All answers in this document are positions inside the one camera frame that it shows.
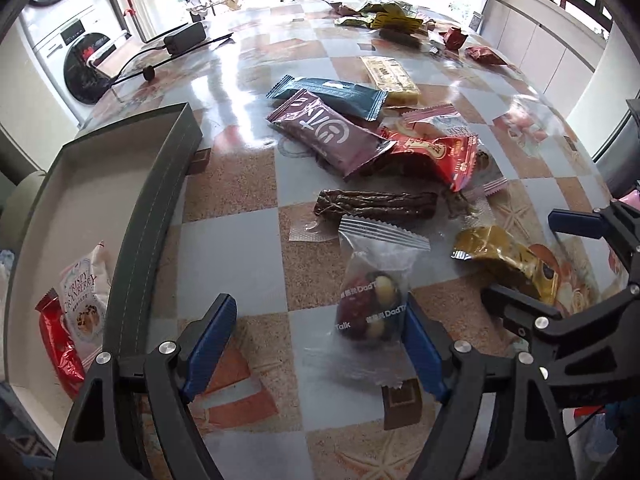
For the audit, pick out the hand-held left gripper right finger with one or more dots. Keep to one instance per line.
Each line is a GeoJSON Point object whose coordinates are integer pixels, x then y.
{"type": "Point", "coordinates": [422, 355]}

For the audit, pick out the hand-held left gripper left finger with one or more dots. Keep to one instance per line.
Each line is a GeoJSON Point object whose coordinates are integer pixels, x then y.
{"type": "Point", "coordinates": [210, 345]}

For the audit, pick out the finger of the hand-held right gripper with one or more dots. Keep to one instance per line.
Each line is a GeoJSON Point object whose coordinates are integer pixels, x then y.
{"type": "Point", "coordinates": [515, 307]}
{"type": "Point", "coordinates": [575, 222]}

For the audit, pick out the gold snack packet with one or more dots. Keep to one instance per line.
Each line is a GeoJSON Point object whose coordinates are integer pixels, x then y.
{"type": "Point", "coordinates": [500, 250]}

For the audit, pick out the clear packet of mixed nuts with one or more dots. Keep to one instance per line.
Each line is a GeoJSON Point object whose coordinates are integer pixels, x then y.
{"type": "Point", "coordinates": [372, 305]}

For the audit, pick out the grey cardboard box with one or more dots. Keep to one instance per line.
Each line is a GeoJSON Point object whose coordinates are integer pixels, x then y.
{"type": "Point", "coordinates": [145, 240]}

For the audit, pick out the pale yellow snack packet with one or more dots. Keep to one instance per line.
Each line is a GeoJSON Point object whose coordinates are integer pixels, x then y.
{"type": "Point", "coordinates": [390, 77]}

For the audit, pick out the person's right hand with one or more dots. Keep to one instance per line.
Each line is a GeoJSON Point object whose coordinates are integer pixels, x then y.
{"type": "Point", "coordinates": [625, 415]}

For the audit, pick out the pink plastic stool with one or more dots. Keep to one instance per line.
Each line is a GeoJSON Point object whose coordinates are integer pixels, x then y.
{"type": "Point", "coordinates": [627, 199]}

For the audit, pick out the small clear pink-edged packet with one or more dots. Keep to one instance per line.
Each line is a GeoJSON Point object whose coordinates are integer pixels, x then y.
{"type": "Point", "coordinates": [482, 180]}

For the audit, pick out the white cranberry snack packet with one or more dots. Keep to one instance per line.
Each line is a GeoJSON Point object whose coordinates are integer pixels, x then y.
{"type": "Point", "coordinates": [82, 300]}

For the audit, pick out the plain red snack packet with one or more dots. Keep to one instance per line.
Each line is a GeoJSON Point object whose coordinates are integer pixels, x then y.
{"type": "Point", "coordinates": [57, 350]}

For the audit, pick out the red gold-print snack packet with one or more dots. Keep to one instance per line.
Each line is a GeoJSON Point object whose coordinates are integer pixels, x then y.
{"type": "Point", "coordinates": [435, 152]}

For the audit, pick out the clear packet of brown sticks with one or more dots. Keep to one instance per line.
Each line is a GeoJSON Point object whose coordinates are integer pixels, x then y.
{"type": "Point", "coordinates": [375, 205]}

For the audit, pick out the white pink-edged snack packet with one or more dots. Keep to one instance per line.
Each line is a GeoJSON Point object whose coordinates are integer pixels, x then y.
{"type": "Point", "coordinates": [440, 119]}

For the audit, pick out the crumpled red snack packet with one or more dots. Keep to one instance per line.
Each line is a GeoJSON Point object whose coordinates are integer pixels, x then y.
{"type": "Point", "coordinates": [485, 55]}

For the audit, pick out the small red-brown snack packet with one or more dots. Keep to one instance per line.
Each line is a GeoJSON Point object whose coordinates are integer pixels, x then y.
{"type": "Point", "coordinates": [455, 37]}

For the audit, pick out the small white snack packet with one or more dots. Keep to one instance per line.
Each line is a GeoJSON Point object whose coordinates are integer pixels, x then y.
{"type": "Point", "coordinates": [436, 47]}

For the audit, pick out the maroon snack packet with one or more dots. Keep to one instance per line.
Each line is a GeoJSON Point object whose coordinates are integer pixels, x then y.
{"type": "Point", "coordinates": [325, 135]}

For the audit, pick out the bright yellow snack bag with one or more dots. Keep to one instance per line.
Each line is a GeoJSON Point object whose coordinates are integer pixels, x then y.
{"type": "Point", "coordinates": [397, 21]}

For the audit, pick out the teal snack packet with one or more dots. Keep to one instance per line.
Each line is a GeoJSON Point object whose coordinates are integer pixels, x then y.
{"type": "Point", "coordinates": [330, 92]}

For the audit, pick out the large yellow-green snack bag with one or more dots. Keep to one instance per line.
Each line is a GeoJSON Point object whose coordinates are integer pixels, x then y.
{"type": "Point", "coordinates": [385, 6]}

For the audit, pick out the olive yellow snack packet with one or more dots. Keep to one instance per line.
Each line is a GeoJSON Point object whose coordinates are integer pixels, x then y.
{"type": "Point", "coordinates": [352, 21]}

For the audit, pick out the black power adapter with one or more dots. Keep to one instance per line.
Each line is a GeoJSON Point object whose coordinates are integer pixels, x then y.
{"type": "Point", "coordinates": [185, 37]}

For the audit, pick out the white washing machine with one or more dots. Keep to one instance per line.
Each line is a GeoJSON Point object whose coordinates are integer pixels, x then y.
{"type": "Point", "coordinates": [55, 60]}

